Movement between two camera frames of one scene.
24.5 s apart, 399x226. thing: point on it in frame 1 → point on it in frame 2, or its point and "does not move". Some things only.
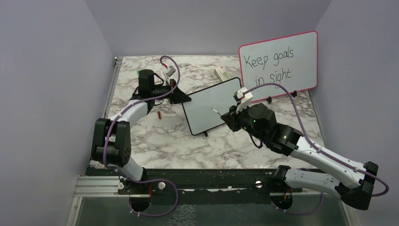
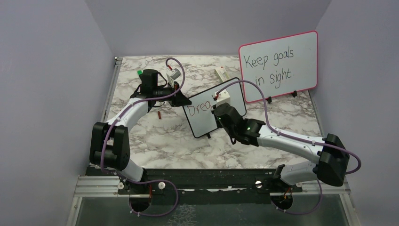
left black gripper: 178,96 does not move
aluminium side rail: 116,64 does not move
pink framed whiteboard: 291,60 does not move
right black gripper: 231,117 → 219,124
